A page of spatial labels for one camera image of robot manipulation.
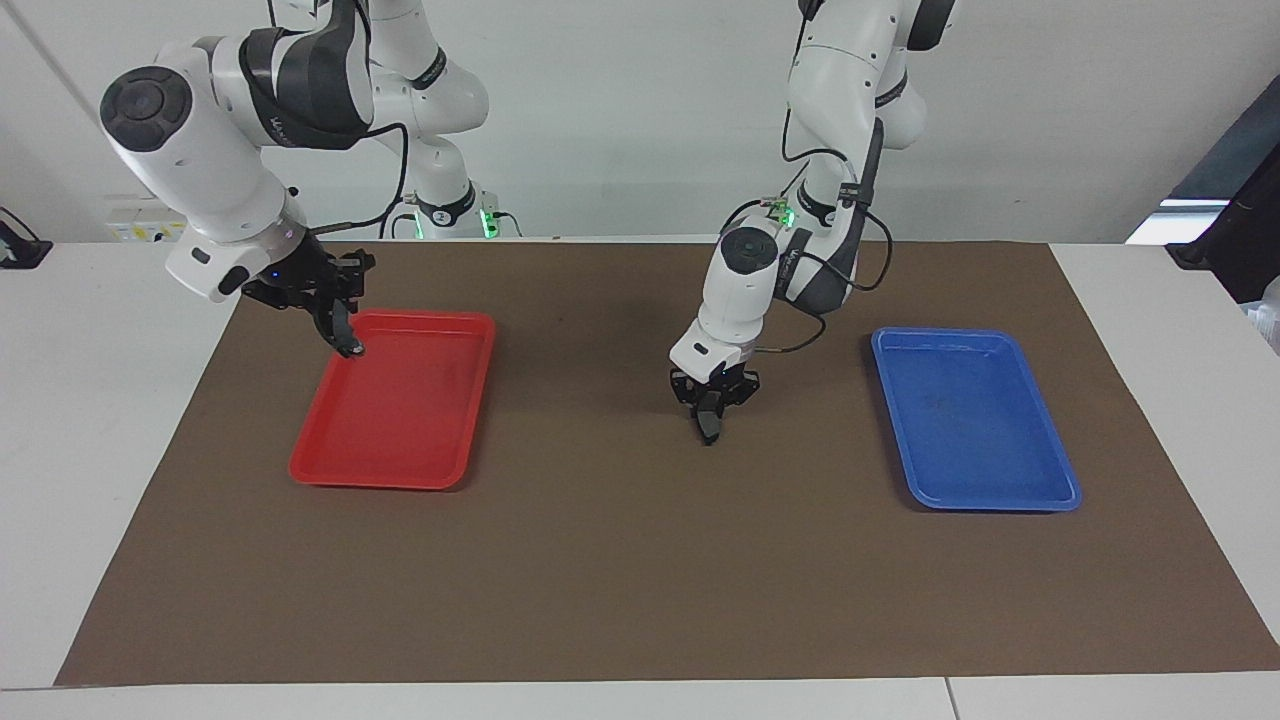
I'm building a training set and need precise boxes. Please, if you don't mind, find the clear plastic bag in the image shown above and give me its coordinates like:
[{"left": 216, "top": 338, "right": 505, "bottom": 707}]
[{"left": 1245, "top": 280, "right": 1280, "bottom": 356}]

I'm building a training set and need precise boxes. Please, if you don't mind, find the brown table mat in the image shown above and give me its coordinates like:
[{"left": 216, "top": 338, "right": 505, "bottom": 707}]
[{"left": 55, "top": 240, "right": 1280, "bottom": 687}]

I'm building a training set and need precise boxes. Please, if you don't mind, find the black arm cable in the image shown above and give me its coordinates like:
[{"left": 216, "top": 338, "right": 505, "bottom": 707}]
[
  {"left": 750, "top": 120, "right": 893, "bottom": 356},
  {"left": 265, "top": 0, "right": 411, "bottom": 237}
]

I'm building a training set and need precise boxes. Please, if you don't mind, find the small black clamp device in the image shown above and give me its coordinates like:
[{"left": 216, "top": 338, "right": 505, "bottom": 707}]
[{"left": 0, "top": 207, "right": 53, "bottom": 269}]

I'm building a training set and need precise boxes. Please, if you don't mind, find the black bulky background object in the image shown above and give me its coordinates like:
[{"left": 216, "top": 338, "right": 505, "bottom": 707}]
[{"left": 1165, "top": 75, "right": 1280, "bottom": 306}]

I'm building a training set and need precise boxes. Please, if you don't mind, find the red plastic tray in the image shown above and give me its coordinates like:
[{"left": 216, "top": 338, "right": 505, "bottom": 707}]
[{"left": 288, "top": 308, "right": 498, "bottom": 491}]

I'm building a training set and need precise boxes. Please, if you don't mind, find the blue plastic tray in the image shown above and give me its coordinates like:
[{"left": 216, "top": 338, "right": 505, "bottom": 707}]
[{"left": 870, "top": 326, "right": 1084, "bottom": 513}]

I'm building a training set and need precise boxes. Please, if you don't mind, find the white yellow power strip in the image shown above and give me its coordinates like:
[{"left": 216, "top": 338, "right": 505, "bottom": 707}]
[{"left": 105, "top": 205, "right": 191, "bottom": 246}]

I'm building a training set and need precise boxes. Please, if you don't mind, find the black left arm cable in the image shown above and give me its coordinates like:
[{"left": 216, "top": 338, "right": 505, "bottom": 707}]
[{"left": 750, "top": 120, "right": 893, "bottom": 356}]

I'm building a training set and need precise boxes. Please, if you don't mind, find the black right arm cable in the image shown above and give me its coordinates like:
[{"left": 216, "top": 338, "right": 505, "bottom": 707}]
[{"left": 265, "top": 0, "right": 411, "bottom": 237}]

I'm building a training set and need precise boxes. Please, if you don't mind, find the long curved brake pad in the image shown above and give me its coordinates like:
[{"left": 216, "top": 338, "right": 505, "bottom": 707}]
[{"left": 335, "top": 300, "right": 367, "bottom": 359}]

